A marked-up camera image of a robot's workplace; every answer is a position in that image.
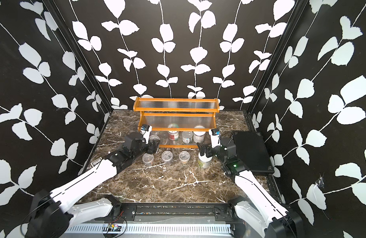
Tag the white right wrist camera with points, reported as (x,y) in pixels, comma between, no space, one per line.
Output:
(215,137)

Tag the small seed jar orange label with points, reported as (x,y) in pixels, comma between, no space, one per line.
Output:
(154,137)

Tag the clear seed jar dark contents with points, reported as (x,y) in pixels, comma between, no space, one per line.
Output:
(167,157)

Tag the black hard case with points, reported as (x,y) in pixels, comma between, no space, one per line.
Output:
(252,151)

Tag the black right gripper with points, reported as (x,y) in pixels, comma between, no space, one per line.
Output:
(202,151)

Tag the small metal pull-tab can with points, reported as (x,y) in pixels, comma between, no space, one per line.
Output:
(187,137)

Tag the playing card box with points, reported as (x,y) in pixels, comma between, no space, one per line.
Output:
(94,163)

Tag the clear seed jar purple label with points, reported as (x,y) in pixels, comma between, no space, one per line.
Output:
(148,159)

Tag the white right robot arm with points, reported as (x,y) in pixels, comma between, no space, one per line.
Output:
(261,212)

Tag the orange wooden three-tier shelf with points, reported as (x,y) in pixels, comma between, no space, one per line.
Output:
(187,114)

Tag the red white labelled jar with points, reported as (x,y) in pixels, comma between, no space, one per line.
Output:
(173,135)

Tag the clear seed jar orange contents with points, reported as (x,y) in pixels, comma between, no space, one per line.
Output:
(184,157)

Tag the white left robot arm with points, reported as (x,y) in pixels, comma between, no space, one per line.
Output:
(52,213)

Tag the small circuit board with wires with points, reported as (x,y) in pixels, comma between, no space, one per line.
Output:
(114,228)

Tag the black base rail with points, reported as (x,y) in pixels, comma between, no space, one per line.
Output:
(220,211)

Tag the large white jar green label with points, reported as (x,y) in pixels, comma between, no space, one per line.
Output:
(204,161)

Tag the white slotted cable duct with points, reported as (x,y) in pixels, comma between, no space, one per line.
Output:
(163,229)

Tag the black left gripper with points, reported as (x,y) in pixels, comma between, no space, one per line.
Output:
(152,148)

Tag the large white labelled jar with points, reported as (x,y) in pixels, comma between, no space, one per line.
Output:
(199,136)

